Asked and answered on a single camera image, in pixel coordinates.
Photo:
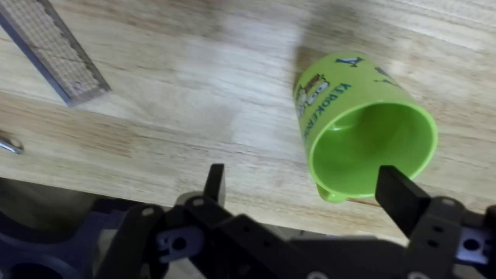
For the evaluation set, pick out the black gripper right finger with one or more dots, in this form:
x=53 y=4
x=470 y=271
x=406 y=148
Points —
x=403 y=199

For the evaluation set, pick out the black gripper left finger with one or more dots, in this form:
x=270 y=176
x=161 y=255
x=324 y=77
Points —
x=216 y=184

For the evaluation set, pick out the green plastic printed cup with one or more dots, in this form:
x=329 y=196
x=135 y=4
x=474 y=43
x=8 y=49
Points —
x=361 y=134

